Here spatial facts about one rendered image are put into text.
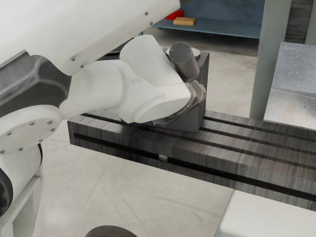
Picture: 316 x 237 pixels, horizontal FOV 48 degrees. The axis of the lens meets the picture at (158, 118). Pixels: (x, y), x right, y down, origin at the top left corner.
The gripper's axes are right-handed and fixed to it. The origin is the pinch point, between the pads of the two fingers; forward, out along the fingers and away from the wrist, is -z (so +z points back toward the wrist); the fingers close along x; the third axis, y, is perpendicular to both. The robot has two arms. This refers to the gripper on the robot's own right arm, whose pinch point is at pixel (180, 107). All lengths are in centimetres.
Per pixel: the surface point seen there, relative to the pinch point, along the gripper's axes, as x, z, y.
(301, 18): 45, -33, 11
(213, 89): 29, -260, 67
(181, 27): 49, -348, 181
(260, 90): 25, -50, 2
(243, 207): -1.1, -10.4, -25.2
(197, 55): 10.5, -9.5, 11.3
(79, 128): -27.2, -15.7, 16.0
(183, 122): -2.1, -16.5, 0.5
